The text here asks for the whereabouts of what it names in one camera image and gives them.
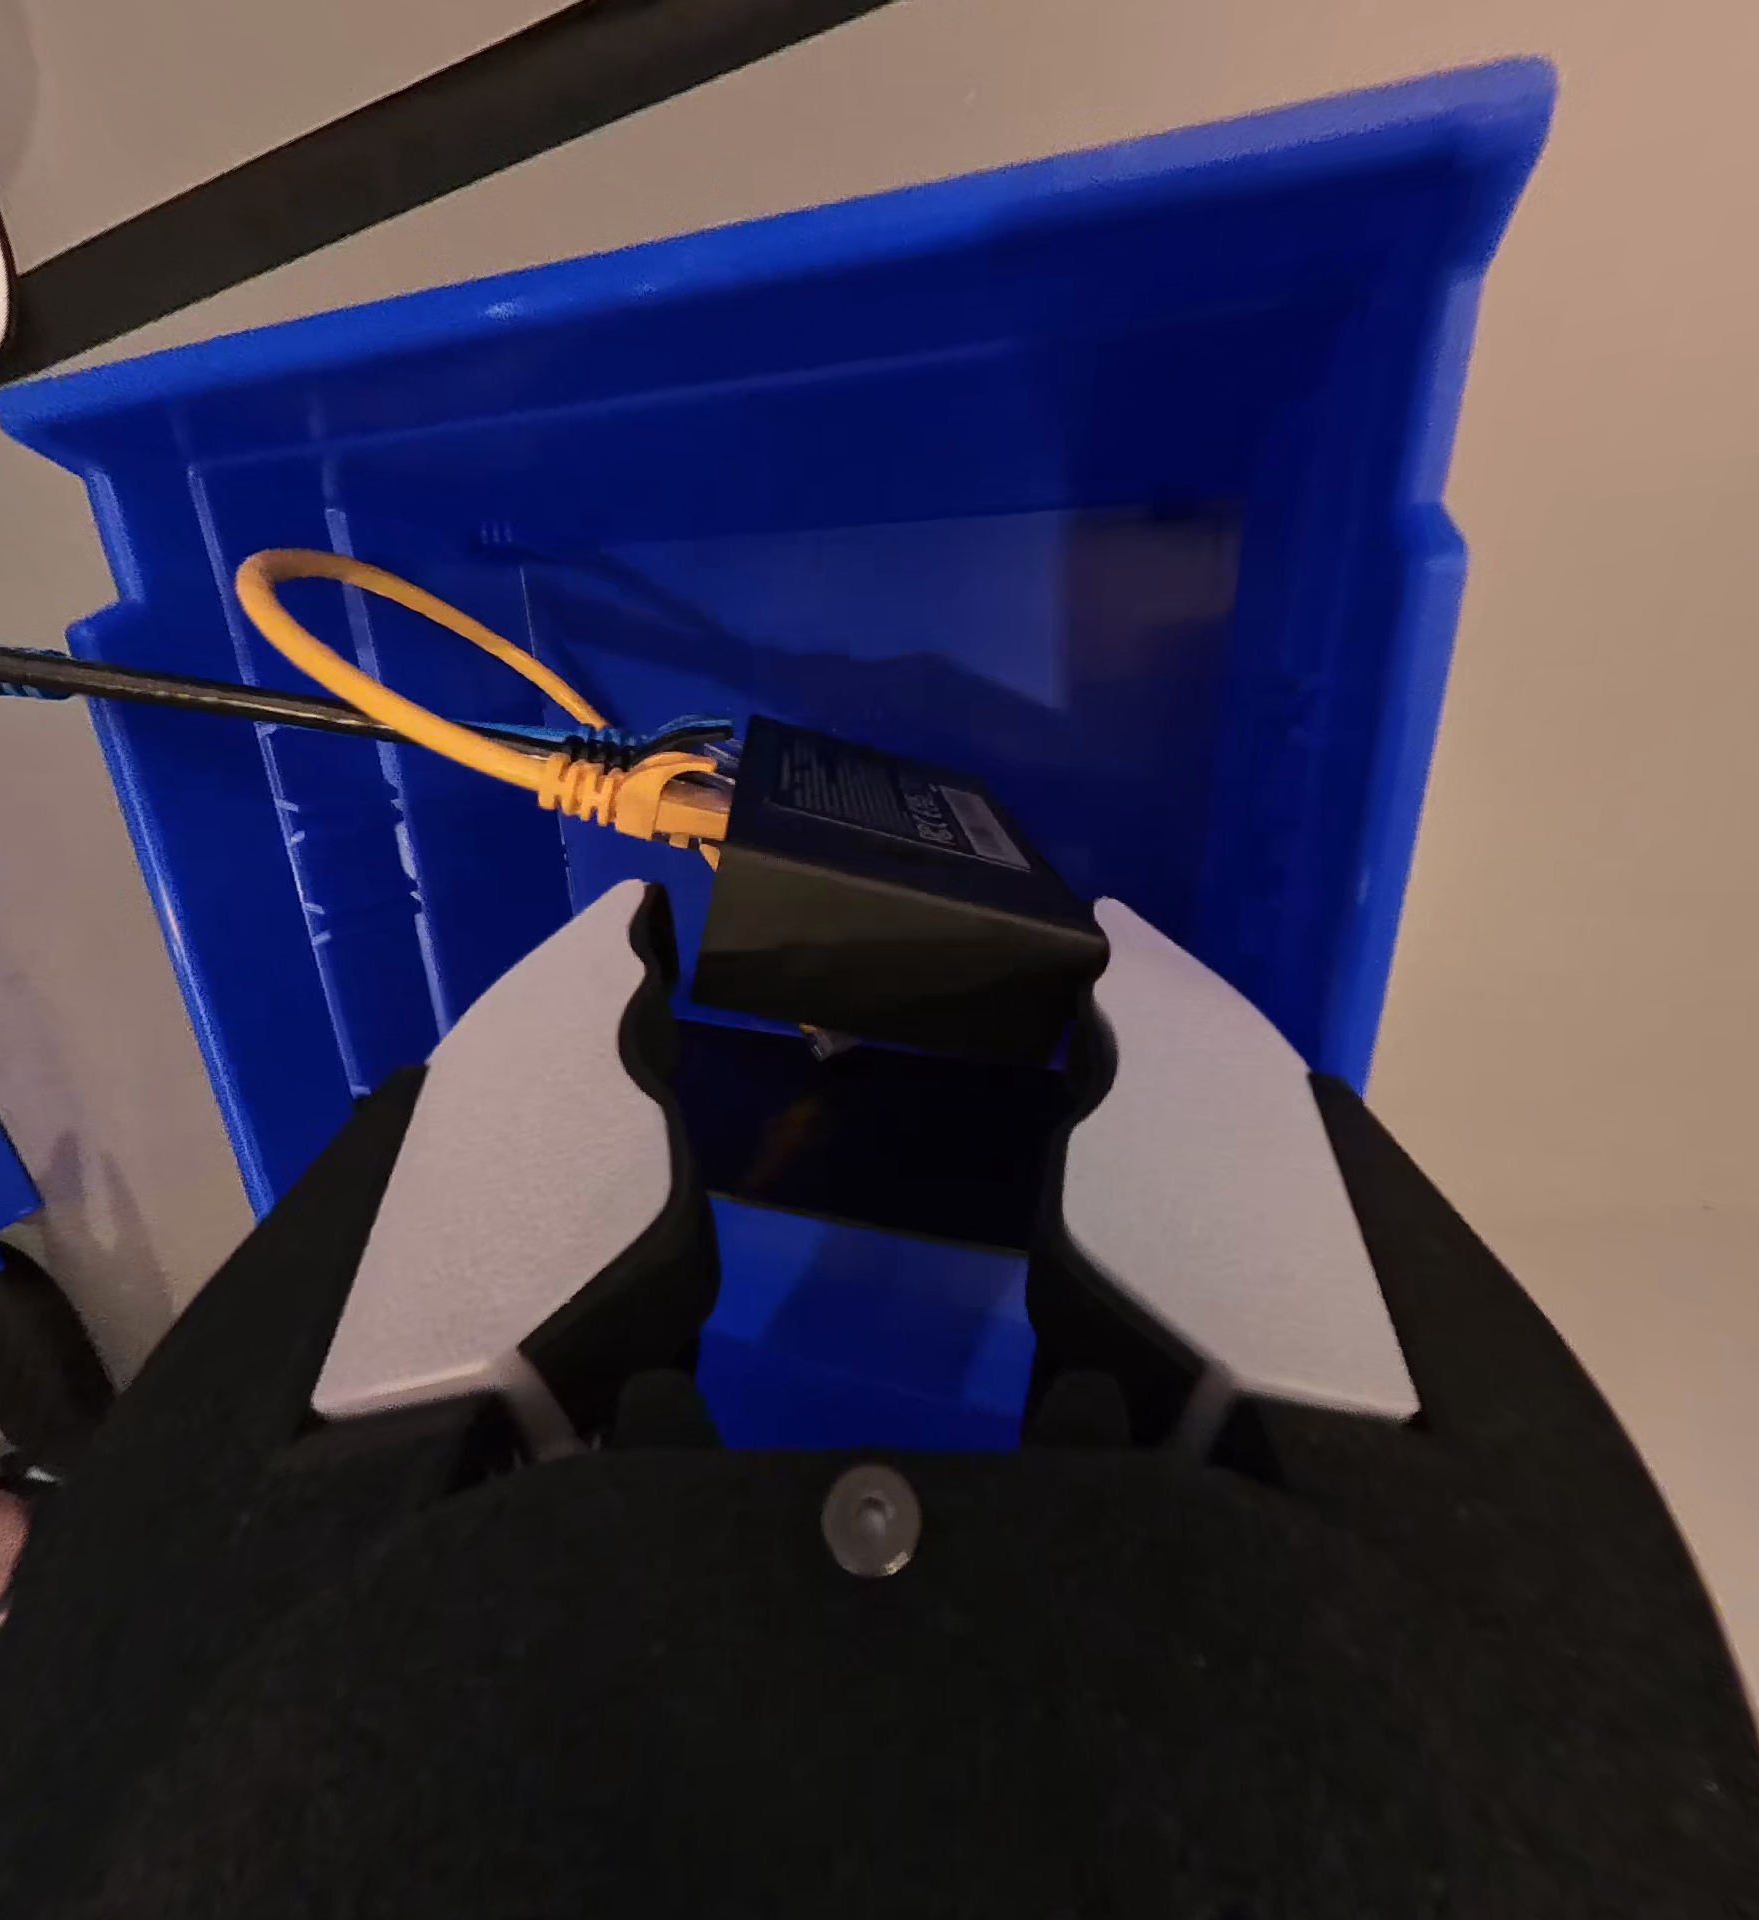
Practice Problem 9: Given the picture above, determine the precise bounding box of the black textured pad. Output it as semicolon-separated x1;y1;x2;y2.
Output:
0;1231;120;1460

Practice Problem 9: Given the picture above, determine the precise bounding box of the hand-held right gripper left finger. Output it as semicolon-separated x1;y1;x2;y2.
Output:
309;879;726;1442

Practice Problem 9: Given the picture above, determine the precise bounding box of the black network switch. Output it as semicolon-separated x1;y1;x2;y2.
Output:
683;714;1112;1067

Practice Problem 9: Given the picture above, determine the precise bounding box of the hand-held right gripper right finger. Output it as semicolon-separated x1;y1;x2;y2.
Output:
1023;895;1421;1442

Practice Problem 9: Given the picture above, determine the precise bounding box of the blue ethernet cable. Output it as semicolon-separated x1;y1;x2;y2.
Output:
564;714;738;788

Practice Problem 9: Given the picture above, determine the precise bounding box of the yellow ethernet cable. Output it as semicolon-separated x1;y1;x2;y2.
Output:
235;550;738;856

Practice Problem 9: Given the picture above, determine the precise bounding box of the black ethernet cable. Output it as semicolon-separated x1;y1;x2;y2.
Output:
0;601;730;759

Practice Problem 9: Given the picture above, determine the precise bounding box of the dark rectangular table panel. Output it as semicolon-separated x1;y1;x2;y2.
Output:
10;0;912;347

